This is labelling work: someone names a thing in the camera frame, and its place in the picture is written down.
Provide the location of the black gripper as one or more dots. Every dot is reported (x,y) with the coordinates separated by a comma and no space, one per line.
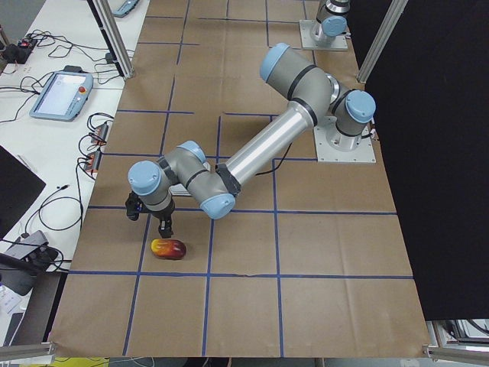
(162,215)

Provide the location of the red yellow mango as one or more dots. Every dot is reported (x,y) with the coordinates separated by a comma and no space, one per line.
(172,249)

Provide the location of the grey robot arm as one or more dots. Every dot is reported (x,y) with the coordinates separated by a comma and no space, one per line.
(331,21)
(311,93)

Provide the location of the black monitor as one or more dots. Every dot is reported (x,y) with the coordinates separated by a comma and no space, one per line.
(20,187)

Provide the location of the teach pendant tablet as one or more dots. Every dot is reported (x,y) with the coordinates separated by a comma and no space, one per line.
(63,97)

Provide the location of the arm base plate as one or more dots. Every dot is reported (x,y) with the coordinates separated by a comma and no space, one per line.
(334,147)
(313,38)

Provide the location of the aluminium frame post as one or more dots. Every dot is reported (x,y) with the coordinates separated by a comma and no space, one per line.
(106,23)

